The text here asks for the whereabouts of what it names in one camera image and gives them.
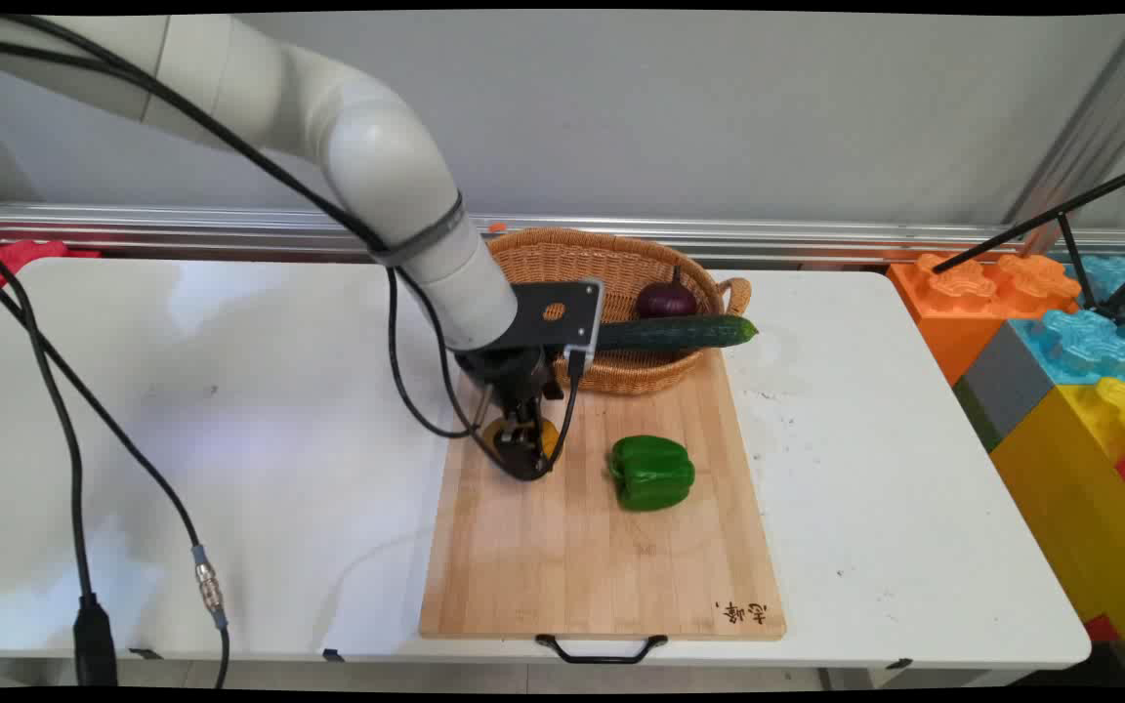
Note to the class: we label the red foam block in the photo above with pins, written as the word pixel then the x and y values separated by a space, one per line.
pixel 25 256

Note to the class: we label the blue toy block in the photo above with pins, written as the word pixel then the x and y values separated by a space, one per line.
pixel 1080 337

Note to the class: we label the dark green cucumber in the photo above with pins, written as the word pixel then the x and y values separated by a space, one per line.
pixel 680 333

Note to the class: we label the aluminium rail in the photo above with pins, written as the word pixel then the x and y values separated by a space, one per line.
pixel 230 227

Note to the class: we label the black tripod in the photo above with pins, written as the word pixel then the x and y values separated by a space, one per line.
pixel 1075 210

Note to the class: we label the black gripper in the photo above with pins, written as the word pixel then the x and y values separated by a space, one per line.
pixel 509 369

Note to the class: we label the orange toy block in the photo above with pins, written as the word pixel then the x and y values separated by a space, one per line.
pixel 953 303

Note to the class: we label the purple onion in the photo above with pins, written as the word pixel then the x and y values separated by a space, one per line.
pixel 666 301

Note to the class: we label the green bell pepper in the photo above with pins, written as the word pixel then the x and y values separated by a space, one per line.
pixel 652 474

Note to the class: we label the grey toy block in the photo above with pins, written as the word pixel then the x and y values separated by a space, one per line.
pixel 1007 381

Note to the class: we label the yellow toy block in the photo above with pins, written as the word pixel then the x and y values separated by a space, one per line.
pixel 1080 508

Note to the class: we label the woven wicker basket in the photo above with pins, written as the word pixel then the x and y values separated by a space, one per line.
pixel 572 259

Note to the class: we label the black table clip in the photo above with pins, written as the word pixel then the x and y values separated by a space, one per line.
pixel 332 654
pixel 898 664

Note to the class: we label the orange round fruit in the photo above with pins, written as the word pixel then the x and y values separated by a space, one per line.
pixel 551 437

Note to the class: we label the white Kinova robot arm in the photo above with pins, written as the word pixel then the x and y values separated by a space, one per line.
pixel 377 146

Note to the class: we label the wooden cutting board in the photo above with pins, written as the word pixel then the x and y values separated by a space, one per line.
pixel 582 557

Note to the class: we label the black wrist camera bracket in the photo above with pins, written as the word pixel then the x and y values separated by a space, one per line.
pixel 574 310

